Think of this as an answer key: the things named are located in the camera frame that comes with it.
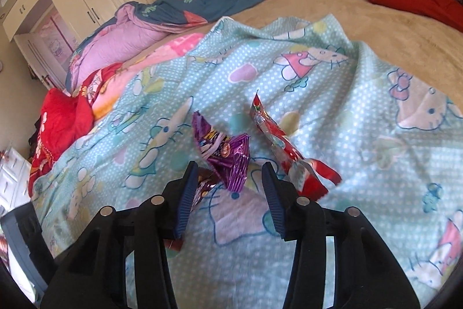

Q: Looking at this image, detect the pink cartoon poster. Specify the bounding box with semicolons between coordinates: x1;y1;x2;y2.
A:
36;10;82;78

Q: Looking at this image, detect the beige bed sheet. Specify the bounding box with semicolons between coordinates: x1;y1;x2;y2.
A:
203;0;463;85

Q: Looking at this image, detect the light blue cartoon blanket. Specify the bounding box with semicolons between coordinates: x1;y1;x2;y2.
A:
31;14;463;309

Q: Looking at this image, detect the pink cartoon blanket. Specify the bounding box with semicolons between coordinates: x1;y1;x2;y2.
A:
78;32;207;121

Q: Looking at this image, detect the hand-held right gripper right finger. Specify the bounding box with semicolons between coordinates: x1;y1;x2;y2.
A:
261;162;421;309

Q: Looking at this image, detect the red floral cloth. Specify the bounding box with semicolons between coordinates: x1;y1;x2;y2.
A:
28;88;95;197

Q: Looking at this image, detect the purple foil wrapper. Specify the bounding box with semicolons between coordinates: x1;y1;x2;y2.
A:
192;111;251;193

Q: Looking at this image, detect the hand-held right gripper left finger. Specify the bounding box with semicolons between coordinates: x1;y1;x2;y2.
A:
40;161;199;309

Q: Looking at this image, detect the white cabinet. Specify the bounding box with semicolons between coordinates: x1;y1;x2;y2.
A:
0;148;33;212

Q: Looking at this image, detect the brown foil wrapper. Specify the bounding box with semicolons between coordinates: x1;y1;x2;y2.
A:
164;169;218;252

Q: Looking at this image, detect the red snack wrapper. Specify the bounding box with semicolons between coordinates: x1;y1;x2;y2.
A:
249;90;342;201

